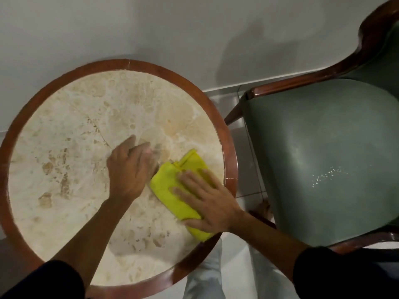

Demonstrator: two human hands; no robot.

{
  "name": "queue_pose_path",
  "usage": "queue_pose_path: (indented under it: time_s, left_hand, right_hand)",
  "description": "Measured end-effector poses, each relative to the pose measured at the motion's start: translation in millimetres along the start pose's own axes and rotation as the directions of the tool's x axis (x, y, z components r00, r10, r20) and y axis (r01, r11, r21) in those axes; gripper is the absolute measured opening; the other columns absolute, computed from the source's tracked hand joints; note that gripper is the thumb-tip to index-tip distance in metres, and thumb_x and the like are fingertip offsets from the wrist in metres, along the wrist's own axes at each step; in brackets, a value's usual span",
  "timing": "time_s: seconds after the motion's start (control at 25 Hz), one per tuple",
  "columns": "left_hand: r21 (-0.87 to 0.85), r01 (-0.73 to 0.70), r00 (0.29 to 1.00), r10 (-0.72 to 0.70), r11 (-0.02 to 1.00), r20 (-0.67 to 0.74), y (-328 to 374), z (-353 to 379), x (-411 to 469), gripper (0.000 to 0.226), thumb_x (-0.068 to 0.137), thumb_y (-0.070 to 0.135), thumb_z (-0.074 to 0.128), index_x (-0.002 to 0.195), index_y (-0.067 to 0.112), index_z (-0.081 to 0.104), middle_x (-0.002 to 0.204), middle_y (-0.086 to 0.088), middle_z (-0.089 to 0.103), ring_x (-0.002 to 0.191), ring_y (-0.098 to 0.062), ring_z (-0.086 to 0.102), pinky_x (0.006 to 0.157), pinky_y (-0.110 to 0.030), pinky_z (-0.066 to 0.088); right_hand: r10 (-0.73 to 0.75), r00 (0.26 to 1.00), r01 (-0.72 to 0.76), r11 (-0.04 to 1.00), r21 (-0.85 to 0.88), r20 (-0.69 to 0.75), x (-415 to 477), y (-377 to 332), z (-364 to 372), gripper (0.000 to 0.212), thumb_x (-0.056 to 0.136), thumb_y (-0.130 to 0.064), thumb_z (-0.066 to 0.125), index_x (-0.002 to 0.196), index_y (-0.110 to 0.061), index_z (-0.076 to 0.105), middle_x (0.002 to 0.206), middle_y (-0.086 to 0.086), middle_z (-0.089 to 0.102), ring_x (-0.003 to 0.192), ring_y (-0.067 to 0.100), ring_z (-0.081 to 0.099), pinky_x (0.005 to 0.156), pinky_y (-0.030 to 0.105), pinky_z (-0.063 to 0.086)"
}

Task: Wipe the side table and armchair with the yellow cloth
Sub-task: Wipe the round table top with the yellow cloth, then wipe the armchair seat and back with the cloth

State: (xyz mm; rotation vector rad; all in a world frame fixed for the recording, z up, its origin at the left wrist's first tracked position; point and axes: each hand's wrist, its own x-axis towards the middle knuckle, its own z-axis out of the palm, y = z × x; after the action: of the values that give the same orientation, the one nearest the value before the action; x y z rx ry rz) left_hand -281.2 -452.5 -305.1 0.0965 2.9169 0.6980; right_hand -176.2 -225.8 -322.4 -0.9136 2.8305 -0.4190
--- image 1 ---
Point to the person's right thumb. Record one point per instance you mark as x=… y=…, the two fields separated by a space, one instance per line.
x=194 y=224

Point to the person's right forearm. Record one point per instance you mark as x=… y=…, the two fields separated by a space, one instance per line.
x=265 y=236

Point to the green upholstered wooden chair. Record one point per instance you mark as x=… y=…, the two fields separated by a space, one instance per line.
x=314 y=136

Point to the person's bare foot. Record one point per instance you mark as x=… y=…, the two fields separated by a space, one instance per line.
x=263 y=210

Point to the person's right hand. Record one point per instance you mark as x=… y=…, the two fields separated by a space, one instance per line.
x=215 y=205

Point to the yellow cleaning cloth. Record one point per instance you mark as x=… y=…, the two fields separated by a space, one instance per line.
x=165 y=181

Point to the person's left forearm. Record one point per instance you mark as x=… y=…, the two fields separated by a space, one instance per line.
x=89 y=233

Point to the person's white trousers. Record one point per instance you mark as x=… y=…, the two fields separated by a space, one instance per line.
x=204 y=277

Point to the round marble table wooden rim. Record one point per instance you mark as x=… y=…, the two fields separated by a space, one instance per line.
x=62 y=136

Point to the person's right middle finger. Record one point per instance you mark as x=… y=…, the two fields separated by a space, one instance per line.
x=190 y=183

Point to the clear drinking glass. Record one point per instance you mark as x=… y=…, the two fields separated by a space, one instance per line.
x=156 y=143

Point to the person's left hand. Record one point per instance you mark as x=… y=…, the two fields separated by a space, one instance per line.
x=126 y=171

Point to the person's left black sleeve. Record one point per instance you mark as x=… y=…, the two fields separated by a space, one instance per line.
x=43 y=283

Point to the person's left fingers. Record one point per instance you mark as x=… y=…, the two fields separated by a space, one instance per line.
x=141 y=152

